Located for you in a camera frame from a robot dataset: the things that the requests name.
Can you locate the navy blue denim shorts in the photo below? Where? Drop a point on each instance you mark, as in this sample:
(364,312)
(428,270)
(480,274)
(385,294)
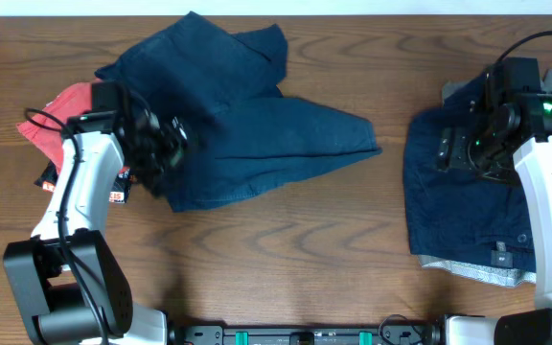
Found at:
(246,138)

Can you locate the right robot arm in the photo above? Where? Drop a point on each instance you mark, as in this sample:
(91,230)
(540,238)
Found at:
(533,163)

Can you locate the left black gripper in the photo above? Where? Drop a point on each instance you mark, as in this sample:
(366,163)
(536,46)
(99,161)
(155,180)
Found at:
(172,141)

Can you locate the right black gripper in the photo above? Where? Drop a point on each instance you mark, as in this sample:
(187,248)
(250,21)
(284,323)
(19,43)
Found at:
(453,150)

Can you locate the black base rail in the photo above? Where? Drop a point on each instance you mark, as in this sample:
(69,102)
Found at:
(393,330)

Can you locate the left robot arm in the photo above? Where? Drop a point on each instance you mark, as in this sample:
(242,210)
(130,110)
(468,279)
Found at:
(66,282)

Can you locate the white patterned garment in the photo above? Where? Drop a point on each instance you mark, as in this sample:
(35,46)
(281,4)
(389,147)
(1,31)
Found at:
(503,277)

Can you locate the red folded t-shirt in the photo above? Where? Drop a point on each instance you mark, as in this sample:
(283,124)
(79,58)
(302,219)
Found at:
(72,101)

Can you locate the grey garment under pile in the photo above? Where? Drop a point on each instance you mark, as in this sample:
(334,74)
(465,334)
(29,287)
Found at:
(453,86)

